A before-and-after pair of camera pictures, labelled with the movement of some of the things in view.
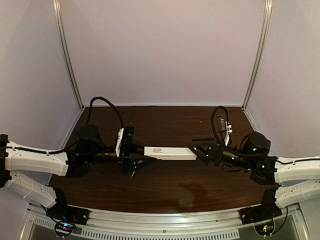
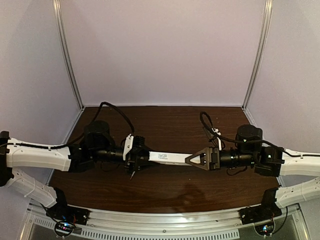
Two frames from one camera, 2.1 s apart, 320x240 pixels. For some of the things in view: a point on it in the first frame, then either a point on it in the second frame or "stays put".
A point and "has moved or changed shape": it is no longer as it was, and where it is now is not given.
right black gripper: [215, 152] -> [214, 158]
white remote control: [170, 153] has moved or changed shape
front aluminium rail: [108, 225] stays put
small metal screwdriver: [132, 174] stays put
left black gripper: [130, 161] stays put
